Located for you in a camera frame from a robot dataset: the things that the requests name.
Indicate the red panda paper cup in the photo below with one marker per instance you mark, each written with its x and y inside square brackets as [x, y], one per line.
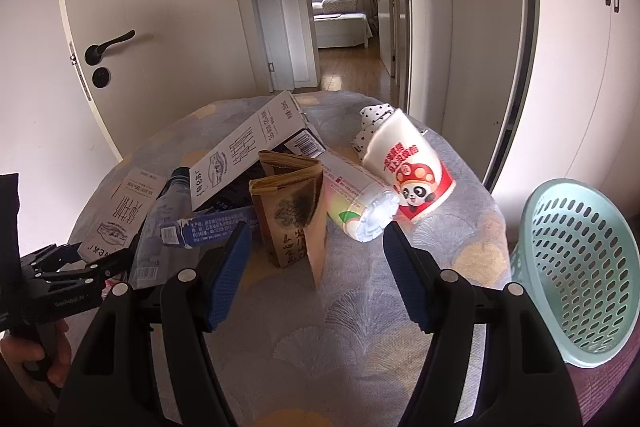
[400, 156]

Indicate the clear plastic bottle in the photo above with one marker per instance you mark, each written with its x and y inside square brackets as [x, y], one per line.
[158, 242]

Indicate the polka dot cloth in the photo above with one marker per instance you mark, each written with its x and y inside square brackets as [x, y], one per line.
[371, 117]

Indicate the white bedroom door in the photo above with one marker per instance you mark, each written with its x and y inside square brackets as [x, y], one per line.
[185, 54]

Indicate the pink label plastic bottle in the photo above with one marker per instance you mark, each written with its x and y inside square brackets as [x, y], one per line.
[358, 203]

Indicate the black door handle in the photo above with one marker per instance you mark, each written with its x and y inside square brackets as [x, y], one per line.
[95, 52]

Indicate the person's left hand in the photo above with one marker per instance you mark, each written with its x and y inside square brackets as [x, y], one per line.
[17, 352]

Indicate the blue milk carton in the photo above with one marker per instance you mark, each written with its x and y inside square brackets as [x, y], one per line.
[207, 228]

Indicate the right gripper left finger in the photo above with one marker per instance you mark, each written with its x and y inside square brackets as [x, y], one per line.
[112, 379]

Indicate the black door lock knob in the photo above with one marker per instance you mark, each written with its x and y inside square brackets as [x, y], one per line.
[101, 77]

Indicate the white wardrobe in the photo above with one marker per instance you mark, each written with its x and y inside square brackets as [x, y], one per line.
[580, 118]

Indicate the small white flattened carton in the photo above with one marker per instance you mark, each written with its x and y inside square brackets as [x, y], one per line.
[122, 216]

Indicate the large white milk carton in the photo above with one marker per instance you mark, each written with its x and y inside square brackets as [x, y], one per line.
[280, 122]

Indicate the mint green perforated basket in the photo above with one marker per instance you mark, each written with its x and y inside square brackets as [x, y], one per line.
[578, 260]

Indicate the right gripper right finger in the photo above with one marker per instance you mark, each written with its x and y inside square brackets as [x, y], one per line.
[524, 380]

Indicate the far room bed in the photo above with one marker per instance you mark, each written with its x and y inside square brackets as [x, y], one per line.
[338, 24]

